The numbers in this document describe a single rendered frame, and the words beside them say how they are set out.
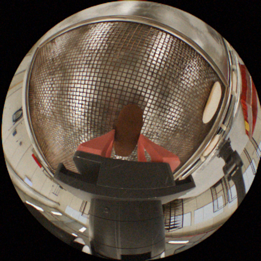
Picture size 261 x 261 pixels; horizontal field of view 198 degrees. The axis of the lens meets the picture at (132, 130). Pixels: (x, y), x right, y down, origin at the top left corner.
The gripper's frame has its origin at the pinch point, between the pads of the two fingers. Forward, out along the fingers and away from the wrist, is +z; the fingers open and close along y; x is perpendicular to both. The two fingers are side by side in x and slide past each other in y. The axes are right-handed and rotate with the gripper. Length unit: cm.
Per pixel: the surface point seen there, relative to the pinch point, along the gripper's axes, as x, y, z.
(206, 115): -7.1, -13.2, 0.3
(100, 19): -19.9, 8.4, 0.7
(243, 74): -45, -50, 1
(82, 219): 690, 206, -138
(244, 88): -35, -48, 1
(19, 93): -21, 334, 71
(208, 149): 2.9, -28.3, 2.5
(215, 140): -1.5, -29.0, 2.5
